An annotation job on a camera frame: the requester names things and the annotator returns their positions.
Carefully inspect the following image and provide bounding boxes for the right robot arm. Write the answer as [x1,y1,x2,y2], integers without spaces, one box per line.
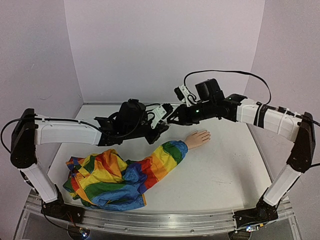
[166,78,316,232]

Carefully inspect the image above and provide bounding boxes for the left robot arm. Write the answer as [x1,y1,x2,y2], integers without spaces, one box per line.
[6,99,173,224]

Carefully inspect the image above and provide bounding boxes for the mannequin hand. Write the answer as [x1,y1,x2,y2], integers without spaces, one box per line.
[184,130,211,150]

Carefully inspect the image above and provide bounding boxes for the rainbow striped jacket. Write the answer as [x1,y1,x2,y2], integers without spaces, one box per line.
[63,140,188,212]

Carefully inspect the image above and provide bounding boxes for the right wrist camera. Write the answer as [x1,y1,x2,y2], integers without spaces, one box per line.
[174,84,197,107]

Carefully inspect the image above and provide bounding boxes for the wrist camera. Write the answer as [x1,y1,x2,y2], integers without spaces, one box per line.
[150,103,173,129]
[174,84,197,107]

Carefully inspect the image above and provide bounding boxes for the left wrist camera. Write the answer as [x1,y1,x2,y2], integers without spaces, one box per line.
[150,103,173,129]

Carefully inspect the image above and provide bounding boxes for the black right camera cable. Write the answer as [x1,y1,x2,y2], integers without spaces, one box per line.
[183,70,272,105]

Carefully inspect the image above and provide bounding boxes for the black camera cable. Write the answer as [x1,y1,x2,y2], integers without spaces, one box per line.
[183,70,272,105]
[0,117,51,155]

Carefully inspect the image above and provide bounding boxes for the aluminium front rail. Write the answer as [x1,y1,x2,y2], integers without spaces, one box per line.
[22,206,296,237]

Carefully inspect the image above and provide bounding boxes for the black left camera cable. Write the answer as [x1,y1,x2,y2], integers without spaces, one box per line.
[0,117,51,155]

